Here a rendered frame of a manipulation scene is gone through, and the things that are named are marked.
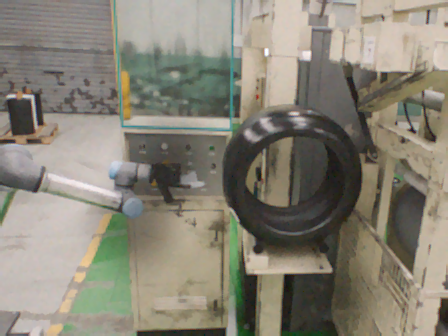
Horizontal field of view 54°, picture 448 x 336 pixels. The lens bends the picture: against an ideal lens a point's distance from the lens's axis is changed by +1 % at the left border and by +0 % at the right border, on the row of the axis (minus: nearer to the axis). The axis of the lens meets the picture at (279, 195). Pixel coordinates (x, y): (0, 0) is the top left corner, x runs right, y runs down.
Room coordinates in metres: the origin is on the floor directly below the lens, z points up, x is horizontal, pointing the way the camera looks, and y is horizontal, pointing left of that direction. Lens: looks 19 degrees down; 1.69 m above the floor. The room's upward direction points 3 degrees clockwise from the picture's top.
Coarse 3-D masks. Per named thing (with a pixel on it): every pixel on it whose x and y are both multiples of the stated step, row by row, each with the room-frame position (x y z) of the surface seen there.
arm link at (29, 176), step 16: (0, 160) 1.33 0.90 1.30; (16, 160) 1.34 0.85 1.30; (0, 176) 1.32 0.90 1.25; (16, 176) 1.31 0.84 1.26; (32, 176) 1.32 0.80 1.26; (48, 176) 1.36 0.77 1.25; (64, 176) 1.40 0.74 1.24; (32, 192) 1.34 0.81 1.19; (48, 192) 1.36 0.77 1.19; (64, 192) 1.38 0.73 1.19; (80, 192) 1.40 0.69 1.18; (96, 192) 1.43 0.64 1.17; (112, 192) 1.48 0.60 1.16; (128, 192) 1.57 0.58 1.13; (112, 208) 1.46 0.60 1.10; (128, 208) 1.47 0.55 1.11
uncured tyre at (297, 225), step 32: (256, 128) 1.63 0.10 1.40; (288, 128) 1.62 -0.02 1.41; (320, 128) 1.64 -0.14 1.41; (224, 160) 1.70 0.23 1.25; (352, 160) 1.66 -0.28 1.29; (224, 192) 1.63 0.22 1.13; (320, 192) 1.92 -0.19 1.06; (352, 192) 1.66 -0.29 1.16; (256, 224) 1.60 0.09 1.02; (288, 224) 1.86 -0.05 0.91; (320, 224) 1.65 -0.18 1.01
